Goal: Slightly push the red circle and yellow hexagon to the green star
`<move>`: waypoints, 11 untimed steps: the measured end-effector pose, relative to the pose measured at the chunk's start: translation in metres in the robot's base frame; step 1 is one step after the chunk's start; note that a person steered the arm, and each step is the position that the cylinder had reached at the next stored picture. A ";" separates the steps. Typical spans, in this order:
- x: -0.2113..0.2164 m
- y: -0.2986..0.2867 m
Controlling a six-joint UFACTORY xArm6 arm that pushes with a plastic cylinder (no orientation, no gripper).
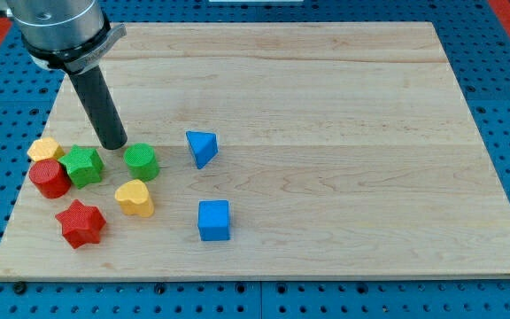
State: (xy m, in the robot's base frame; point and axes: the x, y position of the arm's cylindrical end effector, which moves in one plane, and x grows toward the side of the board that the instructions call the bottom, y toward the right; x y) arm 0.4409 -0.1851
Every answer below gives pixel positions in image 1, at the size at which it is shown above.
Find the blue cube block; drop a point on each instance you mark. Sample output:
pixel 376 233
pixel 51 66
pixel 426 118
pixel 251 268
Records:
pixel 213 220

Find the wooden board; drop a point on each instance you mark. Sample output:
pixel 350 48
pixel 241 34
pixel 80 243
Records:
pixel 347 152

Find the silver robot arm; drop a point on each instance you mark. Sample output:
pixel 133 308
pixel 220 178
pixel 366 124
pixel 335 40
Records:
pixel 71 35

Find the green star block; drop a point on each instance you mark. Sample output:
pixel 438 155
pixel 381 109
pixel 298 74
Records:
pixel 83 166

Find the red cylinder block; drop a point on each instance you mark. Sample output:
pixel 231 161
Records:
pixel 50 178

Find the red star block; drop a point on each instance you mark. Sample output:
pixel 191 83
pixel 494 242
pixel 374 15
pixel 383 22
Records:
pixel 81 224

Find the yellow heart block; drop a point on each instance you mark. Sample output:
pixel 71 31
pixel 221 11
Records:
pixel 134 198

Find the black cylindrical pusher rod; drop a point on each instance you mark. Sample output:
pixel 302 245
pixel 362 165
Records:
pixel 93 92

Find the green cylinder block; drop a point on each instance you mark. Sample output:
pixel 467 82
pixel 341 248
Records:
pixel 141 162

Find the yellow hexagon block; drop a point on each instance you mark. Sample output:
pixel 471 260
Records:
pixel 45 148

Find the blue triangle block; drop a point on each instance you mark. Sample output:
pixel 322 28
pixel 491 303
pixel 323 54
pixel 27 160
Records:
pixel 203 147

